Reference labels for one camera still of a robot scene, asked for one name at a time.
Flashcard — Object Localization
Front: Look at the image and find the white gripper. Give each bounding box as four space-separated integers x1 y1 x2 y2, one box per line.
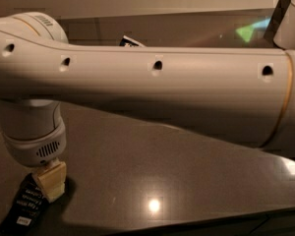
0 99 67 203

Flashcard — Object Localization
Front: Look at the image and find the black rxbar chocolate wrapper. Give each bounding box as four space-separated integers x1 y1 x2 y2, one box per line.
0 174 49 236

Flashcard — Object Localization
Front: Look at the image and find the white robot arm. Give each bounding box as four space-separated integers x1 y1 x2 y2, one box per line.
0 0 295 201

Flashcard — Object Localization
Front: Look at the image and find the blue kettle chips bag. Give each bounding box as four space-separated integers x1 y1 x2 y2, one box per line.
120 35 144 47

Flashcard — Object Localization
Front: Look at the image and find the black object at table corner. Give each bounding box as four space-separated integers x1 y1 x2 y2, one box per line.
264 0 291 45

